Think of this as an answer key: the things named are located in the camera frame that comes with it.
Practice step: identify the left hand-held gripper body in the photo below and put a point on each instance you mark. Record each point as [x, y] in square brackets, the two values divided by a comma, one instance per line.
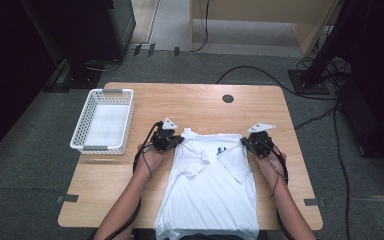
[163, 140]

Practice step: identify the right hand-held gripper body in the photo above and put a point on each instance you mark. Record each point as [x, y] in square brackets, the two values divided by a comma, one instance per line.
[261, 143]

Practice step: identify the white T-shirt with blue print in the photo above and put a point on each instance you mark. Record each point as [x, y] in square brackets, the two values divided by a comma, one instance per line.
[210, 193]

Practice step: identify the white plastic mesh basket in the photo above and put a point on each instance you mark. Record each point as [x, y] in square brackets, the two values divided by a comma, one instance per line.
[83, 123]

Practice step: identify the person's left hand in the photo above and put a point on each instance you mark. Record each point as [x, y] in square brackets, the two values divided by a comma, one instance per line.
[153, 160]

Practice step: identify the person's right hand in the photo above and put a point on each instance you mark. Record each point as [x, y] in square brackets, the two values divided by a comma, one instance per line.
[270, 166]

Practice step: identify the dark round table grommet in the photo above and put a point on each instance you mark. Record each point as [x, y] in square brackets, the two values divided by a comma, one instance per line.
[228, 98]

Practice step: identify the grey tape strip on table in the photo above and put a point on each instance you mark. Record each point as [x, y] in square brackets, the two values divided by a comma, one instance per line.
[68, 198]
[313, 202]

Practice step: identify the person's dark lap clothing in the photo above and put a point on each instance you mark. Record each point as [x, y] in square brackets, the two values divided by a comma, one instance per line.
[210, 238]

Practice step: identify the black stand base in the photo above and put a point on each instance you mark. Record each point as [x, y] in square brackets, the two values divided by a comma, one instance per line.
[80, 78]

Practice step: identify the dark equipment box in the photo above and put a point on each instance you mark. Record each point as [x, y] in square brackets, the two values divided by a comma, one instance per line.
[370, 123]

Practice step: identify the black slanted stand pole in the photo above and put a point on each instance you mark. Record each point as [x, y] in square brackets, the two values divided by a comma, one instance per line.
[326, 43]

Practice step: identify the light wooden desk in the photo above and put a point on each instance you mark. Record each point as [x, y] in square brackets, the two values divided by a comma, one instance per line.
[263, 10]

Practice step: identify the dark cabinet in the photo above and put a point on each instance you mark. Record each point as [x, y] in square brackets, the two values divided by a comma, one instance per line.
[90, 26]

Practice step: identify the black square stand base plate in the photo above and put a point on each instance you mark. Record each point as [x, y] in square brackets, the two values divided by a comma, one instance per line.
[308, 87]

